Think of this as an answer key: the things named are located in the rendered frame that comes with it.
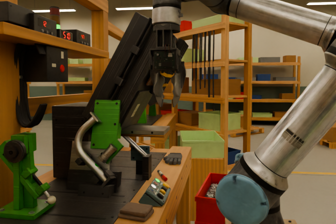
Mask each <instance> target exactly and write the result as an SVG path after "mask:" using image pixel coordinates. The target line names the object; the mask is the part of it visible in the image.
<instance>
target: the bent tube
mask: <svg viewBox="0 0 336 224"><path fill-rule="evenodd" d="M90 114H91V115H92V117H91V118H90V119H89V120H88V121H87V122H86V123H84V124H83V125H82V126H81V127H80V128H79V130H78V131H77V133H76V136H75V140H74V147H75V150H76V153H77V155H78V156H79V157H80V158H81V159H82V160H83V161H84V163H85V164H86V165H87V166H88V167H89V168H90V169H91V170H92V171H93V172H94V173H95V174H96V175H97V176H98V177H99V179H100V180H101V181H102V182H103V183H104V182H105V181H106V180H107V178H108V177H107V176H106V175H105V174H104V171H103V170H102V169H101V168H100V167H98V166H96V165H95V162H94V161H93V160H92V159H91V158H90V157H89V156H88V154H87V153H86V152H85V151H84V149H83V146H82V139H83V136H84V134H85V133H86V131H87V130H89V129H90V128H91V127H92V126H93V125H94V124H95V123H96V122H98V123H102V121H101V120H100V119H99V118H98V116H97V115H96V114H95V113H93V112H90Z"/></svg>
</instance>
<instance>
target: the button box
mask: <svg viewBox="0 0 336 224"><path fill-rule="evenodd" d="M156 179H158V178H156V177H155V178H154V180H153V181H152V183H151V184H150V185H149V187H148V188H147V190H146V191H145V193H144V194H143V195H142V197H141V198H140V200H139V201H138V202H139V203H140V204H146V205H152V206H159V207H162V206H163V205H164V204H165V201H166V199H167V197H168V195H169V193H170V190H171V188H170V187H169V188H167V191H166V192H165V195H164V198H160V197H159V196H158V193H159V192H160V190H161V189H162V186H163V182H161V181H160V180H159V179H158V180H159V182H158V181H156ZM154 182H156V183H157V184H158V185H156V184H155V183H154ZM152 185H154V186H155V187H156V188H154V187H152ZM150 188H152V189H153V190H154V191H151V190H150Z"/></svg>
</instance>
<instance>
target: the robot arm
mask: <svg viewBox="0 0 336 224"><path fill-rule="evenodd" d="M191 1H200V2H201V3H203V4H204V5H205V6H207V7H208V8H209V9H210V10H211V11H213V12H214V13H216V14H219V15H227V16H230V17H233V18H236V19H239V20H242V21H245V22H248V23H251V24H254V25H257V26H260V27H263V28H266V29H269V30H272V31H275V32H278V33H281V34H284V35H287V36H290V37H293V38H296V39H299V40H302V41H305V42H308V43H311V44H314V45H317V46H320V47H321V48H322V50H323V52H324V57H325V65H324V66H323V67H322V69H321V70H320V71H319V72H318V74H317V75H316V76H315V77H314V79H313V80H312V81H311V82H310V84H309V85H308V86H307V87H306V89H305V90H304V91H303V92H302V93H301V95H300V96H299V97H298V98H297V100H296V101H295V102H294V103H293V105H292V106H291V107H290V108H289V110H288V111H287V112H286V113H285V115H284V116H283V117H282V118H281V119H280V121H279V122H278V123H277V124H276V126H275V127H274V128H273V129H272V131H271V132H270V133H269V134H268V136H267V137H266V138H265V139H264V140H263V142H262V143H261V144H260V145H259V147H258V148H257V149H256V150H255V151H252V152H245V153H238V154H236V155H235V160H234V163H235V165H234V167H233V168H232V169H231V170H230V172H229V173H228V174H227V175H226V176H224V177H223V178H222V179H221V180H220V181H219V183H218V185H217V188H216V191H215V199H216V204H217V206H218V208H219V210H220V212H221V213H222V214H223V216H224V217H225V218H226V219H227V220H229V221H230V222H231V224H285V223H284V220H283V217H282V214H281V208H280V197H281V196H282V195H283V193H284V192H285V191H286V190H287V189H288V180H287V177H288V176H289V175H290V174H291V173H292V171H293V170H294V169H295V168H296V167H297V166H298V165H299V164H300V162H301V161H302V160H303V159H304V158H305V157H306V156H307V154H308V153H309V152H310V151H311V150H312V149H313V148H314V147H315V145H316V144H317V143H318V142H319V141H320V140H321V139H322V138H323V136H324V135H325V134H326V133H327V132H328V131H329V130H330V128H331V127H332V126H333V125H334V124H335V123H336V16H333V15H329V14H326V13H322V12H319V11H315V10H312V9H308V8H305V7H301V6H298V5H294V4H291V3H288V2H284V1H281V0H152V25H153V32H154V33H156V48H150V49H149V69H150V78H151V81H152V84H153V92H154V94H155V98H156V100H157V102H158V104H159V106H160V107H163V102H164V99H163V92H164V91H163V84H164V83H165V77H164V76H162V75H161V74H160V71H161V73H164V72H165V71H172V73H174V75H173V76H172V77H171V83H172V84H173V91H172V92H173V99H172V104H173V107H175V106H176V105H177V103H178V101H179V99H180V96H181V93H182V89H183V86H184V83H185V79H186V68H185V62H184V61H182V60H181V57H182V55H181V54H180V53H181V51H180V50H179V49H178V48H177V46H176V40H175V36H174V35H173V34H176V33H179V32H180V25H181V19H180V17H183V13H181V3H182V2H191ZM175 71H176V72H175Z"/></svg>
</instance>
